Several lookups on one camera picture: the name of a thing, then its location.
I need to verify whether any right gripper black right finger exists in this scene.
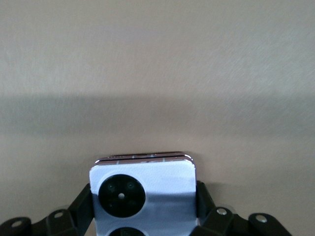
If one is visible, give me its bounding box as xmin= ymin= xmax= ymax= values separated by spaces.
xmin=193 ymin=180 xmax=296 ymax=236

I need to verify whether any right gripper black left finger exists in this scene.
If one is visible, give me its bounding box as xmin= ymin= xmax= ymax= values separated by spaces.
xmin=0 ymin=182 xmax=95 ymax=236

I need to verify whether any white flip phone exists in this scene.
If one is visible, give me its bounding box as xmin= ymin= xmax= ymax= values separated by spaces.
xmin=88 ymin=151 xmax=200 ymax=236

